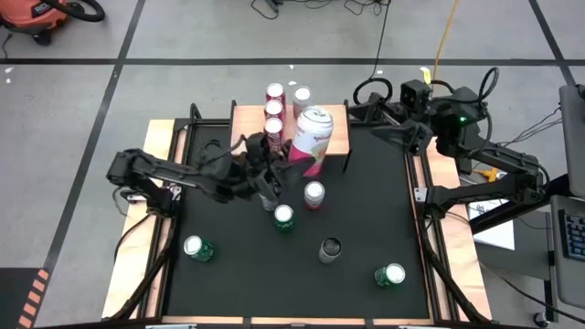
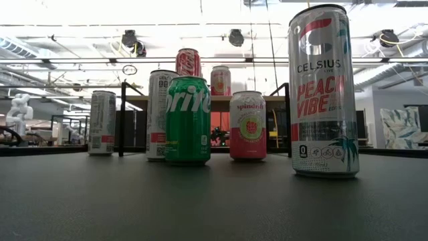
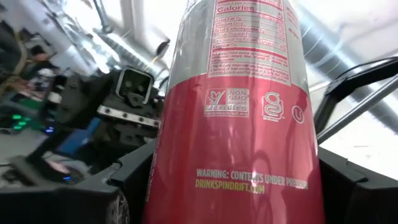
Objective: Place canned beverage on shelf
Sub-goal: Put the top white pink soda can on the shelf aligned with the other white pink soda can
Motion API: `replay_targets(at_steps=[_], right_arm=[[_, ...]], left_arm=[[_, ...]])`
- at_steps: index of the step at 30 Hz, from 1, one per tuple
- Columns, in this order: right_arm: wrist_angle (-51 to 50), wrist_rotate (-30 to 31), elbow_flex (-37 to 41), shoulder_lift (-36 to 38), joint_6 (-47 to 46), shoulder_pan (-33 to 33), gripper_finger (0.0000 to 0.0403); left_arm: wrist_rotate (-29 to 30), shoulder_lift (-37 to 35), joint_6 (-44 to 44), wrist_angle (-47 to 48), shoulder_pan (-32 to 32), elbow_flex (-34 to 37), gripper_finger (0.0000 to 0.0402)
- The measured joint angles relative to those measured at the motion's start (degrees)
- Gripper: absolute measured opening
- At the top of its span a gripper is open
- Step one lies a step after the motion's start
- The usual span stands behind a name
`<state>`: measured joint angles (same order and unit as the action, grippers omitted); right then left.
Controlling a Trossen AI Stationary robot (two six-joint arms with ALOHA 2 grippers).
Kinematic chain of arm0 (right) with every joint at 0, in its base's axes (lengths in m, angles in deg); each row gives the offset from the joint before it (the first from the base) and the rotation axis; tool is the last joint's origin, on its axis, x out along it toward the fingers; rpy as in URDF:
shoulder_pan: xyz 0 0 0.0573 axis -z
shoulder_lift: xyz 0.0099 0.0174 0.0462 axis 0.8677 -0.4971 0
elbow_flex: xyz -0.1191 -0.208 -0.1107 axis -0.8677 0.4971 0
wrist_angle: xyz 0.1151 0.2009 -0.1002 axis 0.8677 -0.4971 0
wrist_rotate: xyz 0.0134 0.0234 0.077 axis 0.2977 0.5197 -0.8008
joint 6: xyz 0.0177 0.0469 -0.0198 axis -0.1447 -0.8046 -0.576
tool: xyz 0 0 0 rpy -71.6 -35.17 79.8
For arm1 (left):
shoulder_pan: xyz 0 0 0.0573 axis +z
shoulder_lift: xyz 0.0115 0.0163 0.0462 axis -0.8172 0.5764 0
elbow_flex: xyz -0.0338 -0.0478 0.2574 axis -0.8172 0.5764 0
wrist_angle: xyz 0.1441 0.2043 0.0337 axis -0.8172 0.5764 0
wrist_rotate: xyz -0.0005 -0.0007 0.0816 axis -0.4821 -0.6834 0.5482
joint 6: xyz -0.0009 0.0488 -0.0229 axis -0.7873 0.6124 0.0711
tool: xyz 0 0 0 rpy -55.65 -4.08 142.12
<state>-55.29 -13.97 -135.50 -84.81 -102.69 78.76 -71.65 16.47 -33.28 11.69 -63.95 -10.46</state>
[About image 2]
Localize pink white Spindrift can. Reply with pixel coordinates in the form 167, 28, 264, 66
209, 65, 231, 97
229, 90, 268, 161

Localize red Coca-Cola can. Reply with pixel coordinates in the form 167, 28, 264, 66
175, 48, 203, 78

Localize tall silver Celsius can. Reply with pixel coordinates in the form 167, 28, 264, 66
146, 69, 181, 162
287, 3, 360, 179
87, 90, 117, 157

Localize wooden shelf black legs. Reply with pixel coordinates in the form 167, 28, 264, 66
118, 81, 297, 159

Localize orange panel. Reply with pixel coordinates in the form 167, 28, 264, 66
210, 112, 231, 145

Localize green Sprite can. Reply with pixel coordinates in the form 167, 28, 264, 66
165, 76, 212, 165

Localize black upright panel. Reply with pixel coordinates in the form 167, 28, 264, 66
355, 109, 368, 147

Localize leaf print fabric panel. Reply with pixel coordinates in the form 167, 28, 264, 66
380, 106, 428, 151

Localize white robot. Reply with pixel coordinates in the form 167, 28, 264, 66
5, 93, 34, 137

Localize black monitor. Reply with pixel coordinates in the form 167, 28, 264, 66
417, 104, 428, 133

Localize black ceiling cord reel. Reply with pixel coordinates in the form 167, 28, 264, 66
228, 29, 245, 48
370, 29, 400, 48
120, 29, 147, 58

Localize black ring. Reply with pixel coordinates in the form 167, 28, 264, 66
0, 125, 20, 147

